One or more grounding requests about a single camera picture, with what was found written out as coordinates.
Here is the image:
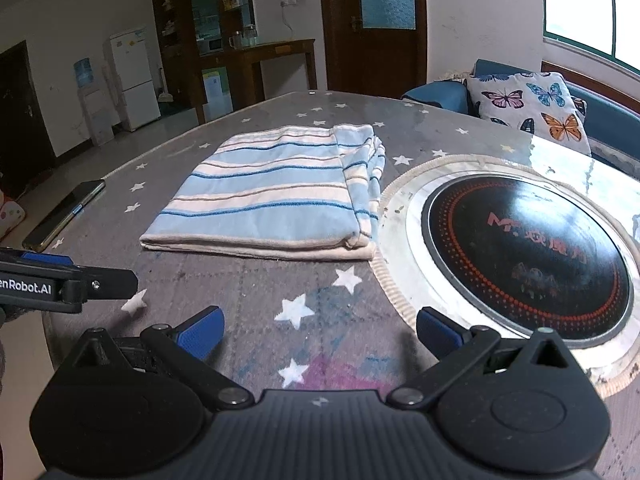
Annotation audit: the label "light blue panel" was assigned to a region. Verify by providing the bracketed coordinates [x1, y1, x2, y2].
[201, 67, 234, 117]

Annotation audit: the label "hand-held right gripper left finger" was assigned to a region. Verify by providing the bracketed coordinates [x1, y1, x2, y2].
[65, 306, 253, 411]

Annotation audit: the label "pink spotted soft toy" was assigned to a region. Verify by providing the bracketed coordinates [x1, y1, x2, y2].
[0, 197, 27, 241]

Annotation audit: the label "dark wooden room door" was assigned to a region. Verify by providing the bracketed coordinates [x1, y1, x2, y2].
[0, 40, 56, 201]

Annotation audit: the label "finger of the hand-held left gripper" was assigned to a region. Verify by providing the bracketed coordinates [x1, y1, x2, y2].
[21, 252, 74, 268]
[62, 267, 139, 306]

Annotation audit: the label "butterfly print pillow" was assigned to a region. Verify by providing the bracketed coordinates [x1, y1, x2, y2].
[465, 71, 593, 157]

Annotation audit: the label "blue sofa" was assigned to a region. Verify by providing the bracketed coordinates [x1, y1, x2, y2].
[401, 58, 640, 181]

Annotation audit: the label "dark wooden display cabinet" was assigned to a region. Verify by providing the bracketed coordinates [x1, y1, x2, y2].
[151, 0, 256, 111]

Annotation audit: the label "round black induction cooker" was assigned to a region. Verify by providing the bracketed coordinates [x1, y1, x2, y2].
[377, 155, 640, 401]

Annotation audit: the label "white refrigerator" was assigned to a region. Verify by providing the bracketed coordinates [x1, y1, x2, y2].
[109, 25, 162, 132]

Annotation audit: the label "green-framed window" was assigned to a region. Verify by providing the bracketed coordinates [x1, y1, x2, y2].
[541, 0, 640, 73]

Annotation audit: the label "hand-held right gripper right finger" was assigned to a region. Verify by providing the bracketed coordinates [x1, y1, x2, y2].
[387, 307, 583, 409]

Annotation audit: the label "white water dispenser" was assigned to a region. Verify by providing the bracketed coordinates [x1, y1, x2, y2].
[73, 56, 116, 146]

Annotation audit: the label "striped blue white towel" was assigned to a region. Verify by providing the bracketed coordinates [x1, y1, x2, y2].
[139, 122, 387, 262]

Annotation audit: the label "glass jars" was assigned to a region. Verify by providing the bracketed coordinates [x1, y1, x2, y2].
[229, 24, 258, 50]

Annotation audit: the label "dark wooden side table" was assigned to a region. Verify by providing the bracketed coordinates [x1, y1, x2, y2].
[197, 38, 318, 126]

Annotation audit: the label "white broom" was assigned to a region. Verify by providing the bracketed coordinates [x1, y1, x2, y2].
[157, 62, 173, 103]

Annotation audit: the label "black smartphone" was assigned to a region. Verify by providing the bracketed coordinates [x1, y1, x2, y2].
[21, 179, 107, 253]

